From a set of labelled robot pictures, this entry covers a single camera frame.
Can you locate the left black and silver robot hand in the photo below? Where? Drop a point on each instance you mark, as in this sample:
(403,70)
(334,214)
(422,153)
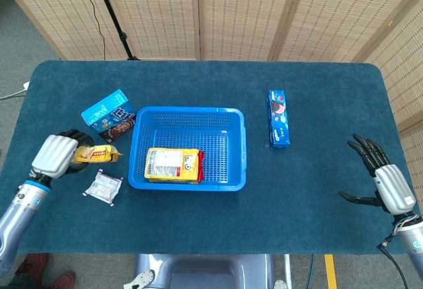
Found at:
(53,156)

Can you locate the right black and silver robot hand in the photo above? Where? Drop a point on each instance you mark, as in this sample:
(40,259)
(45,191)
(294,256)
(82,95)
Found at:
(393,189)

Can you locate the yellow cracker packet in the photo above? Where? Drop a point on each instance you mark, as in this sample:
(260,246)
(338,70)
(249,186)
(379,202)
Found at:
(99,155)

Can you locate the white foil snack packet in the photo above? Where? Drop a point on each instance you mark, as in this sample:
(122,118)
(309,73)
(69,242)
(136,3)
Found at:
(104,188)

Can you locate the blue chocolate chip cookie box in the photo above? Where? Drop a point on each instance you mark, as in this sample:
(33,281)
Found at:
(105,117)

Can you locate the long blue Oreo box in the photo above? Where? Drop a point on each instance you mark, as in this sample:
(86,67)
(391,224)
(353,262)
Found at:
(278,120)

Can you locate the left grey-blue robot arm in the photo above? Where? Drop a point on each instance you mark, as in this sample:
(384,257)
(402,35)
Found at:
(16,213)

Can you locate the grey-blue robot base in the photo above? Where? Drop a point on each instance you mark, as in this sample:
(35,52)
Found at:
(205,272)

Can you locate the blue plastic mesh basket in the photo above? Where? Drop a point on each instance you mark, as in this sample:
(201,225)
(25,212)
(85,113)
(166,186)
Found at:
(138,156)

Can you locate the yellow floor tape strip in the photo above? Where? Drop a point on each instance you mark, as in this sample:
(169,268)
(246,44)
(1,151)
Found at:
(331,272)

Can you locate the red shoe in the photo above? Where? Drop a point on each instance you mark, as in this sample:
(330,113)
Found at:
(64,280)
(33,264)

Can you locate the yellow and red noodle pack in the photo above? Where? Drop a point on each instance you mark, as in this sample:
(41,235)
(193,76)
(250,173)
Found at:
(172,165)

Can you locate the black tripod stand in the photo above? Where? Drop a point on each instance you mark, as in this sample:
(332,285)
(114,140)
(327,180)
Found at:
(112,18)

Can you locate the teal carpet table cover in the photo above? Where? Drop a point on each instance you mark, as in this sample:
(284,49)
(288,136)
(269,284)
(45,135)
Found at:
(211,219)

